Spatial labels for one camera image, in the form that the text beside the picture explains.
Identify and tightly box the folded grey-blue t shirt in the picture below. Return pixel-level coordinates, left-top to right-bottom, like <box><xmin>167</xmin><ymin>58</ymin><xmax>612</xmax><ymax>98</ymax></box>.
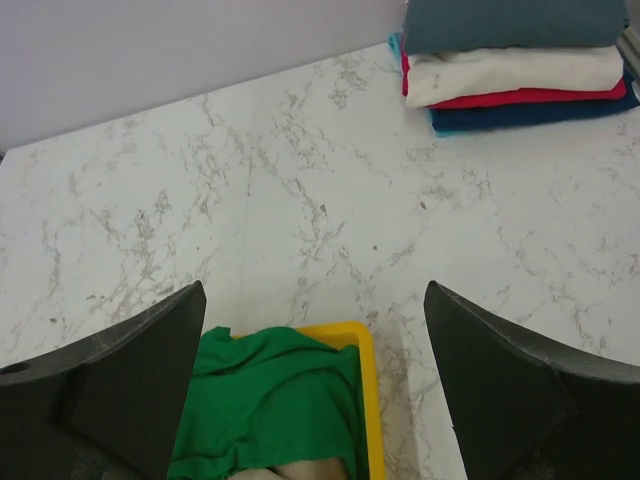
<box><xmin>403</xmin><ymin>0</ymin><xmax>630</xmax><ymax>55</ymax></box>

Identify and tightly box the folded cream t shirt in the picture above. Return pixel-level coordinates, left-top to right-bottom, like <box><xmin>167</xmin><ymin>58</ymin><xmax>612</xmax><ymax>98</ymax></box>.
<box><xmin>404</xmin><ymin>45</ymin><xmax>624</xmax><ymax>109</ymax></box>

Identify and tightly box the green t shirt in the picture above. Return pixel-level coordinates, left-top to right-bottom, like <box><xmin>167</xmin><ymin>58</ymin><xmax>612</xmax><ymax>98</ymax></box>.
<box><xmin>168</xmin><ymin>327</ymin><xmax>370</xmax><ymax>479</ymax></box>

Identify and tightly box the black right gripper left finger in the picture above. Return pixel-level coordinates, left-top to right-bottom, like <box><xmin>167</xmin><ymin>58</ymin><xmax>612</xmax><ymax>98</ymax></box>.
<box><xmin>1</xmin><ymin>281</ymin><xmax>206</xmax><ymax>479</ymax></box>

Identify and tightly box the folded light blue t shirt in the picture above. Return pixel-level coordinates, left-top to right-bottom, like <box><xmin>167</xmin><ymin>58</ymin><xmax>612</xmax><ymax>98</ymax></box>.
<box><xmin>387</xmin><ymin>32</ymin><xmax>463</xmax><ymax>138</ymax></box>

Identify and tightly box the folded red t shirt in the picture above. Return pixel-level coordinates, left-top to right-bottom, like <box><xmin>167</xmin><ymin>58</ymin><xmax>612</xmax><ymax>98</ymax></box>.
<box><xmin>399</xmin><ymin>49</ymin><xmax>628</xmax><ymax>111</ymax></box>

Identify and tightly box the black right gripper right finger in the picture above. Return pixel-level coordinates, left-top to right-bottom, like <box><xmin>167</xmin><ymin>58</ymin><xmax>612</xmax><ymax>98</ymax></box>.
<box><xmin>424</xmin><ymin>281</ymin><xmax>639</xmax><ymax>479</ymax></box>

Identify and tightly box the folded navy t shirt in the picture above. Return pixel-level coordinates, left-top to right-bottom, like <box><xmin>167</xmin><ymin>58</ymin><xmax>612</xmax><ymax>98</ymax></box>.
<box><xmin>428</xmin><ymin>70</ymin><xmax>639</xmax><ymax>135</ymax></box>

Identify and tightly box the yellow plastic bin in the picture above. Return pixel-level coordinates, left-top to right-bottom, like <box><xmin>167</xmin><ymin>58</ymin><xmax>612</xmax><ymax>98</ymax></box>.
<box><xmin>216</xmin><ymin>322</ymin><xmax>384</xmax><ymax>479</ymax></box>

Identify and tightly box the beige t shirt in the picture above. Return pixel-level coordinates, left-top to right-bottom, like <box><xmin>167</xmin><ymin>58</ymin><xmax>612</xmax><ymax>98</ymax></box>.
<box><xmin>272</xmin><ymin>457</ymin><xmax>349</xmax><ymax>480</ymax></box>

